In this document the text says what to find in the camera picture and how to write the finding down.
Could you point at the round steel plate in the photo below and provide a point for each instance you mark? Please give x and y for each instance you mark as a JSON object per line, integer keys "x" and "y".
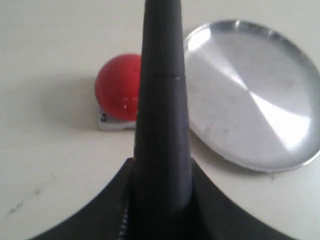
{"x": 253, "y": 95}

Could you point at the red dome push button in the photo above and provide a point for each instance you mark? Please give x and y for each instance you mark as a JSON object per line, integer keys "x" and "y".
{"x": 116, "y": 89}

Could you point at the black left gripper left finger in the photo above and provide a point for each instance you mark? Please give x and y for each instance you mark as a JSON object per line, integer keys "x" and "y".
{"x": 106, "y": 217}

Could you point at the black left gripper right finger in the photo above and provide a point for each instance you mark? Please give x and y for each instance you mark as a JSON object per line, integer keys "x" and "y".
{"x": 216, "y": 217}

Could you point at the yellow black claw hammer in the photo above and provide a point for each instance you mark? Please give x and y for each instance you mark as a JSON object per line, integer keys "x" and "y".
{"x": 161, "y": 178}

